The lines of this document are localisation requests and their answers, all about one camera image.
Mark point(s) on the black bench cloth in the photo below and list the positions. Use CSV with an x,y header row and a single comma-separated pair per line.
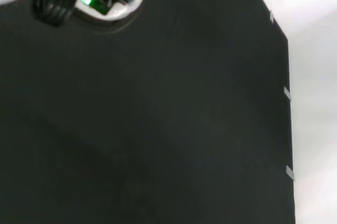
x,y
147,118

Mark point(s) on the gray tape strip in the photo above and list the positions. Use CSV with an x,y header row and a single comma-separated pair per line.
x,y
271,16
287,93
289,173

